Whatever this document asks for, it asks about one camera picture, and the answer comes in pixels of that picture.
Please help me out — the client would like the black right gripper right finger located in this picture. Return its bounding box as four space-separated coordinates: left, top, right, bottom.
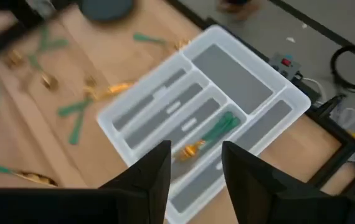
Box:
222 141 351 224

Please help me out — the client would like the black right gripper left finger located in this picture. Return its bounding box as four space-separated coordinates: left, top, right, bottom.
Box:
99 139 172 224

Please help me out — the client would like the gold knife green handle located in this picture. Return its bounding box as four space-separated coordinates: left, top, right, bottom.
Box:
0 159 59 188
34 27 51 85
57 81 135 118

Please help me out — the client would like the small gold spoon green handle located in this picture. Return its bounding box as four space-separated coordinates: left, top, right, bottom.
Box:
27 53 59 91

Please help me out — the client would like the white cutlery organizer tray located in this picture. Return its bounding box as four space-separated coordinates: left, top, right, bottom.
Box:
96 24 312 224

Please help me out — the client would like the white cable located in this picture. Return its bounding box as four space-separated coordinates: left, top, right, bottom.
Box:
301 77 327 105

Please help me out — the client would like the grey power strip red switch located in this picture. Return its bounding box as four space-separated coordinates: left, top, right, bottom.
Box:
268 52 303 80

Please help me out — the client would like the coiled black cable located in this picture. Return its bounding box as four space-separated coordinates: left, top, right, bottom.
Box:
329 44 355 93

